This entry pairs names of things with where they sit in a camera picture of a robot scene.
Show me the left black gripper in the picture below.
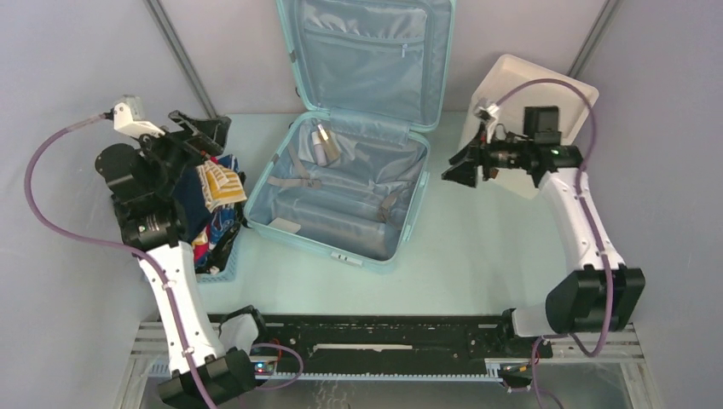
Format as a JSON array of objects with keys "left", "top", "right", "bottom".
[{"left": 134, "top": 111, "right": 233, "bottom": 197}]

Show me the white pink tube bottle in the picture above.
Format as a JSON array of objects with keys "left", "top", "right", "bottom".
[{"left": 311, "top": 131, "right": 328, "bottom": 167}]

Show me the white card label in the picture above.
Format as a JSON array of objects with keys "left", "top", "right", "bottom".
[{"left": 268, "top": 217, "right": 301, "bottom": 234}]

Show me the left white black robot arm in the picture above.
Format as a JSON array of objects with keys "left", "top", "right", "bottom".
[{"left": 95, "top": 102, "right": 269, "bottom": 408}]

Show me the aluminium frame rail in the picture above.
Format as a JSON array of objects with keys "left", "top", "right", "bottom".
[{"left": 115, "top": 321, "right": 662, "bottom": 409}]

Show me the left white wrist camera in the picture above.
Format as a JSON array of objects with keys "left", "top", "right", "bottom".
[{"left": 112, "top": 95, "right": 165, "bottom": 138}]

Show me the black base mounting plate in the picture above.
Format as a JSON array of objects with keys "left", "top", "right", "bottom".
[{"left": 259, "top": 313, "right": 552, "bottom": 379}]

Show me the light blue ribbed suitcase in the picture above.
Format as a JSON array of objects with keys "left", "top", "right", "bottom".
[{"left": 245, "top": 1, "right": 456, "bottom": 271}]

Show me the yellow white striped garment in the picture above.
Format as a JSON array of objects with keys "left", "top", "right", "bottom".
[{"left": 195, "top": 160, "right": 247, "bottom": 211}]

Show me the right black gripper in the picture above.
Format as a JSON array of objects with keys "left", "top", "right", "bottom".
[{"left": 442, "top": 120, "right": 534, "bottom": 188}]

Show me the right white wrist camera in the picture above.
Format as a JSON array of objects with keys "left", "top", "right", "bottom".
[{"left": 472, "top": 98, "right": 500, "bottom": 142}]

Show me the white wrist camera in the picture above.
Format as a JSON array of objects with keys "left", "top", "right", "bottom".
[
  {"left": 112, "top": 95, "right": 165, "bottom": 138},
  {"left": 472, "top": 98, "right": 500, "bottom": 142}
]

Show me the small bottle with gold cap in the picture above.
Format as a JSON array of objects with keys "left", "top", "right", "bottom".
[{"left": 316, "top": 124, "right": 340, "bottom": 163}]

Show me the dark navy garment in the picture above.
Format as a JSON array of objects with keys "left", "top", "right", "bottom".
[{"left": 172, "top": 167, "right": 212, "bottom": 243}]

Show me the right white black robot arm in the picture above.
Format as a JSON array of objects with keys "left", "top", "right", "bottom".
[{"left": 442, "top": 104, "right": 645, "bottom": 356}]

